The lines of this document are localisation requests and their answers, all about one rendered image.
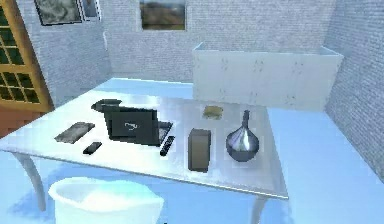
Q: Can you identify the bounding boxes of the olive flat pad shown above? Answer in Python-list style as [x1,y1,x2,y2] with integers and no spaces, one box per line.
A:
[202,105,225,121]

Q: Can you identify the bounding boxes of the grey-brown box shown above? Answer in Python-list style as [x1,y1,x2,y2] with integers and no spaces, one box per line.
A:
[187,128,212,173]

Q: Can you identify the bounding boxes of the black remote control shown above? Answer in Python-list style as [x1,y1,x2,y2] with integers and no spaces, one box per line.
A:
[159,135,176,157]

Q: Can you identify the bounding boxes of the silver metal vase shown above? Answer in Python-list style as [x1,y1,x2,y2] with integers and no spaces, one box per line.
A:
[225,109,260,163]

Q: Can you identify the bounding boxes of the black laptop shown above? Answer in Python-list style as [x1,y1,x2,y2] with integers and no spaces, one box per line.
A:
[102,105,174,147]

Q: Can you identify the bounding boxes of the white table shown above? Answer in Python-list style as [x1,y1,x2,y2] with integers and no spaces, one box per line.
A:
[0,89,290,224]

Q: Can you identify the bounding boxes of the white cabinet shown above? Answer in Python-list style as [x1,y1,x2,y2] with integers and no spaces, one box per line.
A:
[192,41,345,113]

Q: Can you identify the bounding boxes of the landscape framed picture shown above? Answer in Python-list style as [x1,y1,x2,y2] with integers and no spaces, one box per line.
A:
[139,0,188,32]

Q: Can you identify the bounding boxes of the black phone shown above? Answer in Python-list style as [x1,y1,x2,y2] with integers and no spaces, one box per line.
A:
[82,141,103,155]

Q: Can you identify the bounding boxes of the white round bin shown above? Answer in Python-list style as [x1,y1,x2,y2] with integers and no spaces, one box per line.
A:
[48,176,165,224]

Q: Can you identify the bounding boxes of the small framed picture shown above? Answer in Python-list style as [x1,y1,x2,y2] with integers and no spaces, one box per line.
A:
[79,0,102,22]

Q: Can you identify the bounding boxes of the grey framed picture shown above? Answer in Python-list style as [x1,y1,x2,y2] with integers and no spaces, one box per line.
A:
[33,0,83,27]

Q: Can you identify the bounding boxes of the yellow framed door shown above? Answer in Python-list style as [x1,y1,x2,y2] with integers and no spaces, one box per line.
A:
[0,0,55,114]

